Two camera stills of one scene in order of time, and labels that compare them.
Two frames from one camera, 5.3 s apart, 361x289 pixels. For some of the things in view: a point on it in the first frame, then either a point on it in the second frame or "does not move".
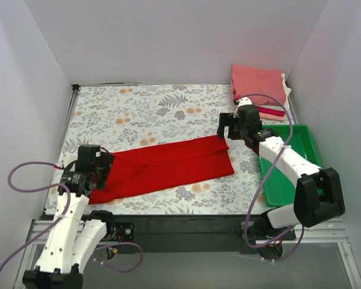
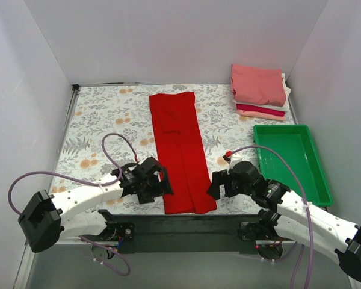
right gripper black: [229, 126] to [220, 184]
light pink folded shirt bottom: [269, 116] does not move
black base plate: [185, 233] does not move
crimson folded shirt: [271, 111] does not move
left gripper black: [103, 170] to [161, 183]
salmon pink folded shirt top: [247, 80] does not move
